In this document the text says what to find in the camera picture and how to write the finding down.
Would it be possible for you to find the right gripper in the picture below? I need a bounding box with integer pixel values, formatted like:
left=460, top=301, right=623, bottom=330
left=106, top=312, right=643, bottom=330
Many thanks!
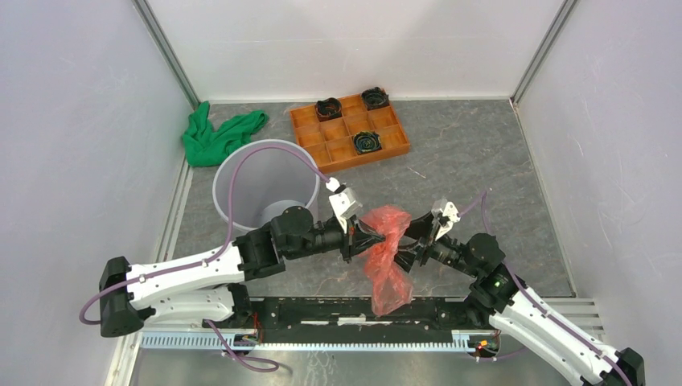
left=379, top=211, right=479, bottom=277

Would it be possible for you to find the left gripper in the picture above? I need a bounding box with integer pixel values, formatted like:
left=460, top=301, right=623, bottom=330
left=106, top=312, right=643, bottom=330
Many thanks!
left=286, top=214, right=386, bottom=264

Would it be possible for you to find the red plastic trash bag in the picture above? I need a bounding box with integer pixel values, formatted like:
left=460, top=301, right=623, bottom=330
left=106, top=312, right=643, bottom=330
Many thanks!
left=361, top=205, right=413, bottom=317

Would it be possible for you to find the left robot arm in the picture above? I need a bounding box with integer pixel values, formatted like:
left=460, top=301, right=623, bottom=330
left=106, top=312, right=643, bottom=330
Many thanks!
left=99, top=206, right=385, bottom=338

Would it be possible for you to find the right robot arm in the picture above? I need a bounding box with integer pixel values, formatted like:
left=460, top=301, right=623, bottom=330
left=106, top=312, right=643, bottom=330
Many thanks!
left=396, top=211, right=646, bottom=385

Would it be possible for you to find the grey trash bin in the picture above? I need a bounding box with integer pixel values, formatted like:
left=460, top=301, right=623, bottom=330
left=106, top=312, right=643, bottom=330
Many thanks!
left=212, top=139, right=322, bottom=238

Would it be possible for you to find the orange compartment tray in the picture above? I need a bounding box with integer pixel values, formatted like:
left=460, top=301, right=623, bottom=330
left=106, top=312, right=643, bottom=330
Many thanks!
left=289, top=93, right=411, bottom=174

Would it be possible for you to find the rolled black belt left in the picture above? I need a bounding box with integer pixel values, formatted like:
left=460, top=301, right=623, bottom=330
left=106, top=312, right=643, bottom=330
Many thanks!
left=314, top=97, right=343, bottom=122

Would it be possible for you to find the rolled black belt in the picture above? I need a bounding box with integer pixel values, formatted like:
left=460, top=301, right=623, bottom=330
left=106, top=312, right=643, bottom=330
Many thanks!
left=360, top=87, right=390, bottom=111
left=314, top=97, right=343, bottom=122

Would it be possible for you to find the rolled black belt right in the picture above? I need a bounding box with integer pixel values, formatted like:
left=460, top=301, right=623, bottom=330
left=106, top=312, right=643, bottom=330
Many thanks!
left=360, top=87, right=390, bottom=111

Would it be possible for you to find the green cloth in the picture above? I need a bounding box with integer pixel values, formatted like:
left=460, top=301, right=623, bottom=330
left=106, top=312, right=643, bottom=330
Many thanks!
left=181, top=101, right=269, bottom=167

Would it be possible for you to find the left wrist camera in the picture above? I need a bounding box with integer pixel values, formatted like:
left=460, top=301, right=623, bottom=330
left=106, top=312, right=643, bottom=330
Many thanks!
left=325, top=178, right=362, bottom=234

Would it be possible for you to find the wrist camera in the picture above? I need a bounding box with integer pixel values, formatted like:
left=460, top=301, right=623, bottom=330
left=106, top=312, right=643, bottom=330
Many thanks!
left=431, top=199, right=460, bottom=240
left=325, top=178, right=362, bottom=234

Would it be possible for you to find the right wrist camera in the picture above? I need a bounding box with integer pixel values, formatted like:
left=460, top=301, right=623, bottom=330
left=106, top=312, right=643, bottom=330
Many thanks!
left=431, top=199, right=460, bottom=240

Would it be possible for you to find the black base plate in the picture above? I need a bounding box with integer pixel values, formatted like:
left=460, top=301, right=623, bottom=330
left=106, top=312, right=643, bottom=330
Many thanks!
left=215, top=297, right=491, bottom=344

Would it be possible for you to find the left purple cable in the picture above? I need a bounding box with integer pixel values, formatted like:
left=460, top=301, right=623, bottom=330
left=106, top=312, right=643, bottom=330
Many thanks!
left=78, top=145, right=334, bottom=326

